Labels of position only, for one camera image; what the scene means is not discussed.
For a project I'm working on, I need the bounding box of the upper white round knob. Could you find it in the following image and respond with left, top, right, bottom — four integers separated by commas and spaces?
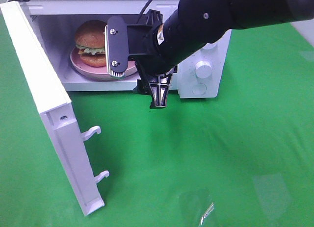
202, 42, 217, 50

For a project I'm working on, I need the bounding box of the lower white round knob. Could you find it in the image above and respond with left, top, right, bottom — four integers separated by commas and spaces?
195, 60, 212, 79

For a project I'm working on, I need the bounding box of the pink round plate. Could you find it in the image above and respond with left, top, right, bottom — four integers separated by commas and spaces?
70, 47, 137, 81

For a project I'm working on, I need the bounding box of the white round knob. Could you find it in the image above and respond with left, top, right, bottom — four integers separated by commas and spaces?
195, 60, 212, 79
202, 42, 217, 50

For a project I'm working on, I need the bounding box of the burger with lettuce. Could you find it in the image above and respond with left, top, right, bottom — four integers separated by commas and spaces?
75, 20, 106, 67

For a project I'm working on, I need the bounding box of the black camera cable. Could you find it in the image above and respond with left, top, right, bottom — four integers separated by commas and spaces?
136, 0, 160, 25

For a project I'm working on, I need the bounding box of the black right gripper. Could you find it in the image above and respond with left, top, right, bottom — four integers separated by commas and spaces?
127, 9, 173, 109

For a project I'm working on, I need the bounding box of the round door release button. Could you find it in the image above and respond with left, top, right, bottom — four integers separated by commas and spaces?
192, 83, 207, 96

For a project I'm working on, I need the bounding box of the white microwave door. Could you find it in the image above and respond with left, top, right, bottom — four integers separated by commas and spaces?
0, 1, 109, 216

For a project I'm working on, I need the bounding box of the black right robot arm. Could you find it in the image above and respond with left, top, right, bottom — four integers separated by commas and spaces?
128, 0, 314, 75

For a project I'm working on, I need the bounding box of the white microwave oven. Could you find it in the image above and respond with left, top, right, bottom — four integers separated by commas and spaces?
0, 0, 231, 98

